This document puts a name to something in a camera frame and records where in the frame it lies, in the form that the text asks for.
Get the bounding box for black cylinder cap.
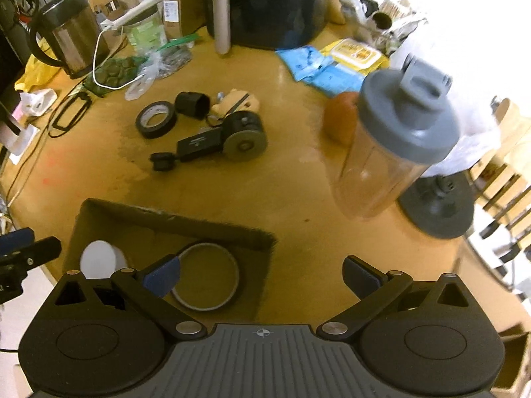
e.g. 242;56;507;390
174;91;211;121

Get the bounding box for white round lid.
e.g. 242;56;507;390
80;240;129;281

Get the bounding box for beige toy figure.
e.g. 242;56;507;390
209;88;261;121

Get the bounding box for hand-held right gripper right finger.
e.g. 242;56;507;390
316;256;479;339

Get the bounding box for orange fruit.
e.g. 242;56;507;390
323;91;360;146

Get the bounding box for glass bowl of clutter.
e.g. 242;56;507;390
356;0;428;47

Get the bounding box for steel electric kettle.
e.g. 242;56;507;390
26;0;104;80

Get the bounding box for black rectangular frame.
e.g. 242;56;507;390
48;90;93;138

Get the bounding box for black air fryer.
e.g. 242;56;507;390
198;0;330;55

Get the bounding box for black tape roll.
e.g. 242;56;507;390
135;101;179;140

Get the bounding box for clear shaker bottle grey lid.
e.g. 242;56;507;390
336;58;460;221

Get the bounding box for grey tape ring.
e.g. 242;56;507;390
171;240;241;311

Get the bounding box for green-label clear jar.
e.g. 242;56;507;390
122;6;167;55

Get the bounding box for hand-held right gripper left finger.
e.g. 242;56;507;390
54;256;208;339

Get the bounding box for round tin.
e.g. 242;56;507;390
149;112;266;173

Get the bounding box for white charging cable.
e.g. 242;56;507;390
92;25;144;91

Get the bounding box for yellow plastic bag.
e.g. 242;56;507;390
14;37;63;92

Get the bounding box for green bag clip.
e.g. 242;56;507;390
160;34;202;51

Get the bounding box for black round stand base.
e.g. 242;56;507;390
398;172;476;239

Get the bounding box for wooden chair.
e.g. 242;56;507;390
465;97;531;296

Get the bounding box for yellow wet wipes pack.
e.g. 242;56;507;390
321;38;391;76

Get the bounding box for white crumpled paper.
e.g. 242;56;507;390
19;89;58;117

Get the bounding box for cardboard box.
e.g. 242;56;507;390
62;198;278;325

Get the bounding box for clear crumpled plastic bag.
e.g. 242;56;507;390
124;47;167;101

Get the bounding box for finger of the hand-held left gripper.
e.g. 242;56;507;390
0;227;63;268

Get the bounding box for blue plastic packet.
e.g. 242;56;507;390
276;45;368;99

